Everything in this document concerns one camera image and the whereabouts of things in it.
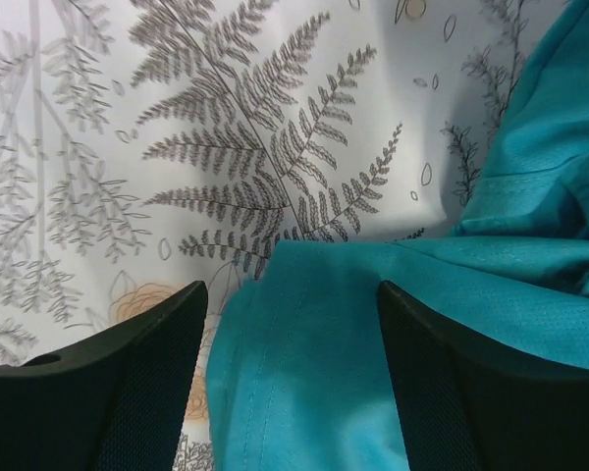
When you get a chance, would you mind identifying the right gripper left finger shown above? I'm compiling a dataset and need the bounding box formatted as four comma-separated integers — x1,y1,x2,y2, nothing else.
0,282,208,470

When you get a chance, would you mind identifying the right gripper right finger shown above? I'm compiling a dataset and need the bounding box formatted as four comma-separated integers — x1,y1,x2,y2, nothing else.
377,281,589,471

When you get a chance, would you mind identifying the teal t shirt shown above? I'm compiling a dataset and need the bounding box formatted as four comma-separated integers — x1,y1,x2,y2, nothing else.
207,1,589,470

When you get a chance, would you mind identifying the floral patterned table mat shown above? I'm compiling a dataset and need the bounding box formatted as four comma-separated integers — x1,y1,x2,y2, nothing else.
0,1,564,470

